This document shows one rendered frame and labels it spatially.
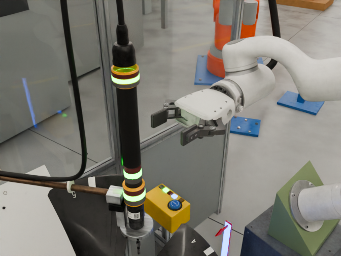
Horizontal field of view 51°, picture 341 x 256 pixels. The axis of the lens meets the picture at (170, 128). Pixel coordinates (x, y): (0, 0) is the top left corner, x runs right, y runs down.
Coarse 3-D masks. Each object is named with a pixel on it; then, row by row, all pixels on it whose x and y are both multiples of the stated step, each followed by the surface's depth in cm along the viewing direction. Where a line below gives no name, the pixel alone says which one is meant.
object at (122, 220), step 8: (112, 192) 70; (112, 200) 70; (120, 200) 70; (112, 208) 71; (120, 208) 70; (120, 216) 72; (144, 216) 76; (120, 224) 73; (128, 224) 75; (144, 224) 75; (152, 224) 75; (128, 232) 73; (136, 232) 73; (144, 232) 73; (136, 240) 72
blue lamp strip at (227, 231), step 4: (228, 224) 109; (228, 228) 110; (224, 232) 112; (228, 232) 110; (224, 236) 113; (228, 236) 111; (224, 240) 114; (228, 240) 112; (224, 244) 115; (224, 248) 116; (224, 252) 116
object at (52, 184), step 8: (0, 176) 74; (8, 176) 74; (32, 184) 73; (40, 184) 73; (48, 184) 73; (56, 184) 72; (64, 184) 72; (72, 184) 72; (88, 192) 71; (96, 192) 71; (104, 192) 71
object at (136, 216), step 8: (120, 32) 51; (120, 40) 52; (128, 40) 53; (112, 48) 53; (120, 48) 52; (128, 48) 52; (120, 56) 52; (128, 56) 53; (120, 64) 53; (128, 64) 53; (128, 208) 70; (136, 208) 70; (128, 216) 72; (136, 216) 71; (136, 224) 72
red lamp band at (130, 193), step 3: (144, 186) 68; (123, 189) 68; (141, 189) 67; (144, 189) 68; (126, 192) 67; (129, 192) 67; (132, 192) 67; (135, 192) 67; (138, 192) 67; (141, 192) 68; (129, 195) 67; (132, 195) 67; (135, 195) 67; (138, 195) 67
